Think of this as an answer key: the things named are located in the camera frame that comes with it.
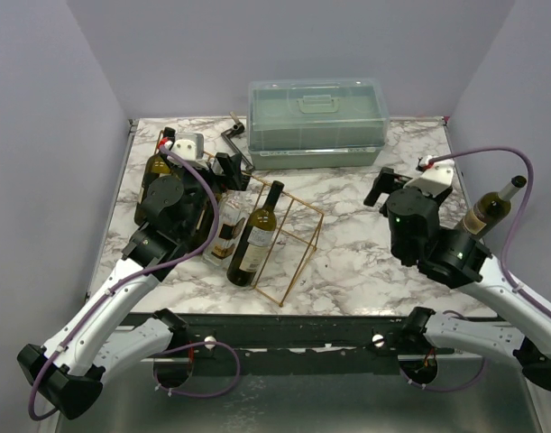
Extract clear glass liquor bottle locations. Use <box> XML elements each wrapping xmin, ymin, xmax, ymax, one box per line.
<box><xmin>203</xmin><ymin>190</ymin><xmax>249</xmax><ymax>269</ymax></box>

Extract green wine bottle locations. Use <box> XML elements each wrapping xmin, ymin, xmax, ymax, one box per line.
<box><xmin>455</xmin><ymin>175</ymin><xmax>527</xmax><ymax>240</ymax></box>
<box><xmin>226</xmin><ymin>180</ymin><xmax>284</xmax><ymax>287</ymax></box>
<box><xmin>133</xmin><ymin>127</ymin><xmax>176</xmax><ymax>226</ymax></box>

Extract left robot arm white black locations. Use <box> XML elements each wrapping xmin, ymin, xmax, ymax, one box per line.
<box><xmin>17</xmin><ymin>151</ymin><xmax>249</xmax><ymax>419</ymax></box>

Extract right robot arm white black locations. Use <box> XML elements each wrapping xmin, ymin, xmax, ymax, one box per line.
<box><xmin>363</xmin><ymin>167</ymin><xmax>551</xmax><ymax>392</ymax></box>

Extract green plastic storage box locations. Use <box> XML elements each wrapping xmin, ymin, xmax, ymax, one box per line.
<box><xmin>246</xmin><ymin>78</ymin><xmax>390</xmax><ymax>170</ymax></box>

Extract grey metal crank handle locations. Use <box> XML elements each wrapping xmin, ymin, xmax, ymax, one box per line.
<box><xmin>220</xmin><ymin>111</ymin><xmax>256</xmax><ymax>174</ymax></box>

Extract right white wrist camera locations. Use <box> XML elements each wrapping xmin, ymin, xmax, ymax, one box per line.
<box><xmin>405</xmin><ymin>155</ymin><xmax>455</xmax><ymax>198</ymax></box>

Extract gold wire wine rack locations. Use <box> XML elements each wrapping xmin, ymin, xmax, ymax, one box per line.
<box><xmin>244</xmin><ymin>170</ymin><xmax>324</xmax><ymax>307</ymax></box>

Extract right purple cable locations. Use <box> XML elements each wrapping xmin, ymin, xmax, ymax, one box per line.
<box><xmin>430</xmin><ymin>145</ymin><xmax>551</xmax><ymax>326</ymax></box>

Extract purple cable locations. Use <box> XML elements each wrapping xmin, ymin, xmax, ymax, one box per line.
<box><xmin>430</xmin><ymin>145</ymin><xmax>551</xmax><ymax>326</ymax></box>
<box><xmin>28</xmin><ymin>142</ymin><xmax>221</xmax><ymax>420</ymax></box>

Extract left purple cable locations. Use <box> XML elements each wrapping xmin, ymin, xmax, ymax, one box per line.
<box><xmin>28</xmin><ymin>142</ymin><xmax>221</xmax><ymax>420</ymax></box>

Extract black metal base rail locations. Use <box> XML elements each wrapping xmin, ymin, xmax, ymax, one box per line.
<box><xmin>116</xmin><ymin>310</ymin><xmax>515</xmax><ymax>378</ymax></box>

